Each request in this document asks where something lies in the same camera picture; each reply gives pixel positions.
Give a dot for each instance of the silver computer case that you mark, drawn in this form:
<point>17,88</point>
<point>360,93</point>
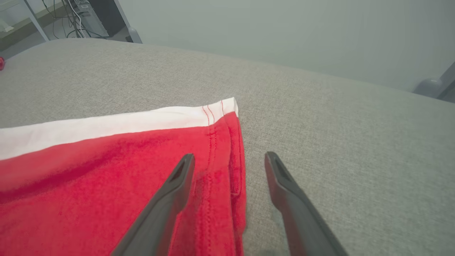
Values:
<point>90,19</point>

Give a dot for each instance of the grey metal desk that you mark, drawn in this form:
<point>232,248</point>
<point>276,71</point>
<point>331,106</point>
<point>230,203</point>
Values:
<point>35,21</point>

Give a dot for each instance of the red shorts with white stripe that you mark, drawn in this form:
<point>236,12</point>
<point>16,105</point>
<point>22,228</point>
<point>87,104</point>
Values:
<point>89,185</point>

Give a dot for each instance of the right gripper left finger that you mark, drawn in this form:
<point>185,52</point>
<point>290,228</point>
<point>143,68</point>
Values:
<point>160,220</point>

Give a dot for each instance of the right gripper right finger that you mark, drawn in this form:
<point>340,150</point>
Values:
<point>302,220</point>

